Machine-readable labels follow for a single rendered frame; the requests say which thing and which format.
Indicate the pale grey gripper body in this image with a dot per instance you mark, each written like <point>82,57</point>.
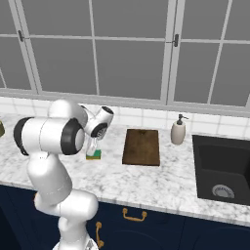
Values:
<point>91,145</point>

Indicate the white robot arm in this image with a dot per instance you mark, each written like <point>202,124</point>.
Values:
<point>49,135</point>

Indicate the green and yellow sponge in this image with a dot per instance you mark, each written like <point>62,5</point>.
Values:
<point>94,155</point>

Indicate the brown wooden cutting board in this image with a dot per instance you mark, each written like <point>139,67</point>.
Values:
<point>141,148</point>

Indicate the beige soap dispenser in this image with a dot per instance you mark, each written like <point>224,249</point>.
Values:
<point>178,132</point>

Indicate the olive round object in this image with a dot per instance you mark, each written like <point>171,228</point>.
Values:
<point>1,129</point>

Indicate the navy cupboard door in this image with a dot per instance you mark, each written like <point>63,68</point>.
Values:
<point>218,237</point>
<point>19,215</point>

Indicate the navy drawer front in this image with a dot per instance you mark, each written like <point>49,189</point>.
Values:
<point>143,232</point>

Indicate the white framed window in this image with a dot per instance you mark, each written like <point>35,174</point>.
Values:
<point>130,49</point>

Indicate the black sink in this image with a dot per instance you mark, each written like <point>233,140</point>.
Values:
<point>221,169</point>

